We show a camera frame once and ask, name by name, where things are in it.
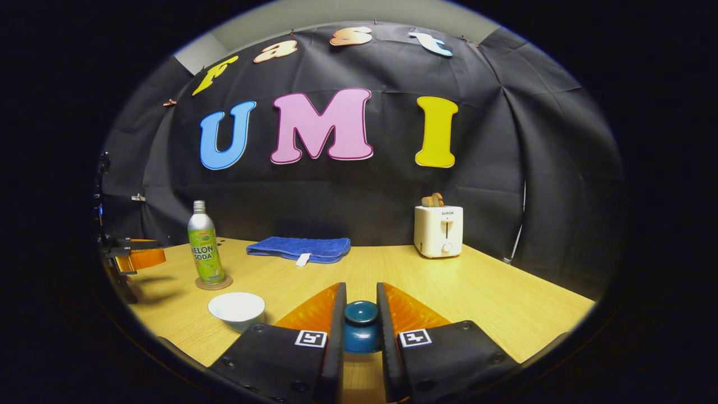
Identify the black backdrop cloth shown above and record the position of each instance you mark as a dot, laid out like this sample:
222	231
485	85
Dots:
348	191

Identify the white toaster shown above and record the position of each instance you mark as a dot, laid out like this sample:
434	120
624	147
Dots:
437	233

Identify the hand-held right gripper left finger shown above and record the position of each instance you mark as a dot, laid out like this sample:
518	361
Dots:
336	348

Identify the round brown coaster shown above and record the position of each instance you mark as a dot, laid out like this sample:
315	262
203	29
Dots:
224	285

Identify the blue folded towel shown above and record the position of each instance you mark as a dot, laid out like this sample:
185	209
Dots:
297	247

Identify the teal teacup lid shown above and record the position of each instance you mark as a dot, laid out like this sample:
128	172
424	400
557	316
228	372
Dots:
362	331

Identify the white teacup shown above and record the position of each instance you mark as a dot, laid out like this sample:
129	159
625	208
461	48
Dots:
236	308

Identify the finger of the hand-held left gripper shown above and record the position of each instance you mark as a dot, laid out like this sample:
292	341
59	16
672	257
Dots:
140	244
146	259

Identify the silver green water bottle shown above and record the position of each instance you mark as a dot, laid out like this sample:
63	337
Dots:
205	247

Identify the toast slice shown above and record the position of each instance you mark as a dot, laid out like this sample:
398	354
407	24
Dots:
432	200

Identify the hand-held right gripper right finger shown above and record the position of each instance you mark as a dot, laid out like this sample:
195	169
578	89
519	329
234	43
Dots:
387	353

